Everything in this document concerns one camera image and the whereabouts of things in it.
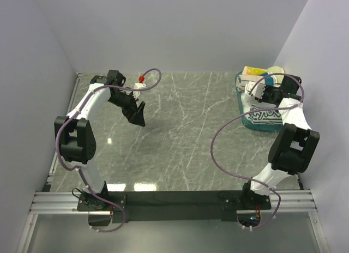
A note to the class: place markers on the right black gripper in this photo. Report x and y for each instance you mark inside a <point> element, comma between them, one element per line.
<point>267,88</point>

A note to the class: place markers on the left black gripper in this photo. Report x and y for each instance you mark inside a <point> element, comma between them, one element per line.
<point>134,114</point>

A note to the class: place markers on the white terry towel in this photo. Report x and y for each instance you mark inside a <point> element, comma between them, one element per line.
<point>247,100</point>

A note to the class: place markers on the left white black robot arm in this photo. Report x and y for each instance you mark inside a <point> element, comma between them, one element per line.
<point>74,134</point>

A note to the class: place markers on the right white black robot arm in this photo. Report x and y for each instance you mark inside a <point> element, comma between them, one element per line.
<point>293,147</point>

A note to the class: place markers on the black white striped rolled towel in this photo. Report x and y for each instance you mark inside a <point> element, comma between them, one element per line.
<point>270,117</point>

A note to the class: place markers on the pale yellow rolled towel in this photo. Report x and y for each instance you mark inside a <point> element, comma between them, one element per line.
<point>278,73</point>

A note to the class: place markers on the beige teal rolled towel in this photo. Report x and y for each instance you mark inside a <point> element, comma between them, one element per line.
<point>242,80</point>

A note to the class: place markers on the teal tray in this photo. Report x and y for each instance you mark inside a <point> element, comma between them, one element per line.
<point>254,126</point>

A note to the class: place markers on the yellow patterned rolled towel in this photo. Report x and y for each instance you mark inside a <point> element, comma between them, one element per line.
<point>253,71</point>

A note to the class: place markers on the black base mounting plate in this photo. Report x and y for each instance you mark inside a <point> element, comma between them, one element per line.
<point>185,205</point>

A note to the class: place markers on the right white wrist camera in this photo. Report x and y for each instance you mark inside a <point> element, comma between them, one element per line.
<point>254,89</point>

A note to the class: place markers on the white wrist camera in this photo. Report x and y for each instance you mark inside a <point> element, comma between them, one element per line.
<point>254,89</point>
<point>139,87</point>

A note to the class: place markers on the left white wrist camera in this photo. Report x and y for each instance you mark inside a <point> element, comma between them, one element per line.
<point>139,87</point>

